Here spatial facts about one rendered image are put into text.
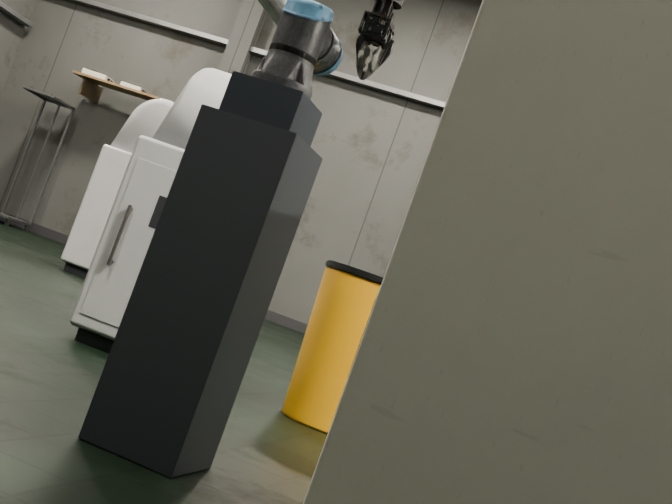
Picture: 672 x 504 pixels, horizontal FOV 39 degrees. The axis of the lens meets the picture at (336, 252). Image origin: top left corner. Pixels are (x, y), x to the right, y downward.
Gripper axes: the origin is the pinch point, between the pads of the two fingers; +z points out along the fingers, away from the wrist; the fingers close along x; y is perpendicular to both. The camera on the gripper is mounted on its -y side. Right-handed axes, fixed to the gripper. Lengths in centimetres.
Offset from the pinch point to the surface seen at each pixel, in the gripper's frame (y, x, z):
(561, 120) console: 125, 51, 29
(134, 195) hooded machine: -114, -96, 43
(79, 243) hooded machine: -452, -272, 79
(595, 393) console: 125, 64, 55
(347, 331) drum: -128, -2, 64
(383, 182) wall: -890, -139, -102
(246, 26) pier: -890, -372, -236
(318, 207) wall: -895, -205, -48
